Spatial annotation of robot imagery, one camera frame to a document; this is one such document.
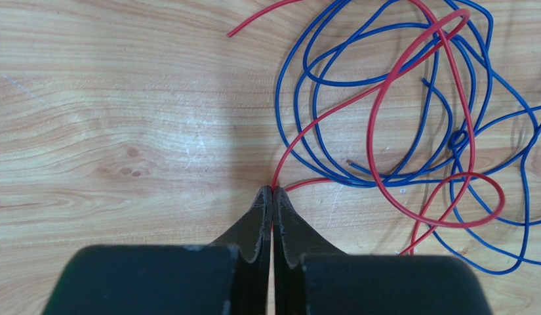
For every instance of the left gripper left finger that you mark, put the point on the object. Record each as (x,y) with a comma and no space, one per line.
(227,276)

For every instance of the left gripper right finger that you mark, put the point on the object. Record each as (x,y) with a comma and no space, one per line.
(312,276)

